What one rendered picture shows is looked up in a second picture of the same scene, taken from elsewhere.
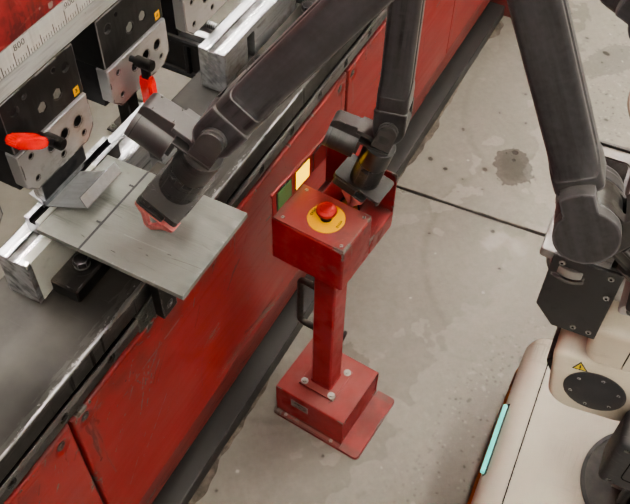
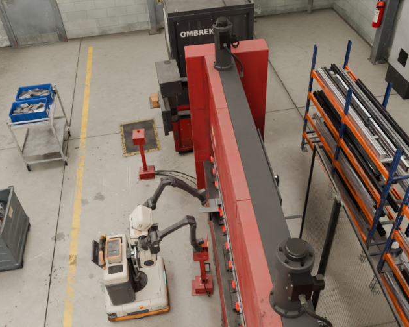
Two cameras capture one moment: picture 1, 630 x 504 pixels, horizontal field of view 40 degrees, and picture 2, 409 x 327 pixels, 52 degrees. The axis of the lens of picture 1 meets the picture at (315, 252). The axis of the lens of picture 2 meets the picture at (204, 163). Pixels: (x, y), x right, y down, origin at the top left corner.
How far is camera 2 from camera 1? 434 cm
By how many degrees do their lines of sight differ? 83
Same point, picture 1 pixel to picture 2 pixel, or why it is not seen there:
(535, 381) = (161, 289)
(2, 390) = (213, 193)
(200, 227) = (202, 208)
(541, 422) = (157, 282)
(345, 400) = (197, 279)
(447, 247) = not seen: outside the picture
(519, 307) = not seen: outside the picture
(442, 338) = (189, 315)
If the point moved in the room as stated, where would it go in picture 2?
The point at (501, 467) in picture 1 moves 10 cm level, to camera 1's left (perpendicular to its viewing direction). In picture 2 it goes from (161, 270) to (169, 266)
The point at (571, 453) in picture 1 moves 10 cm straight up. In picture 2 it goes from (150, 279) to (148, 274)
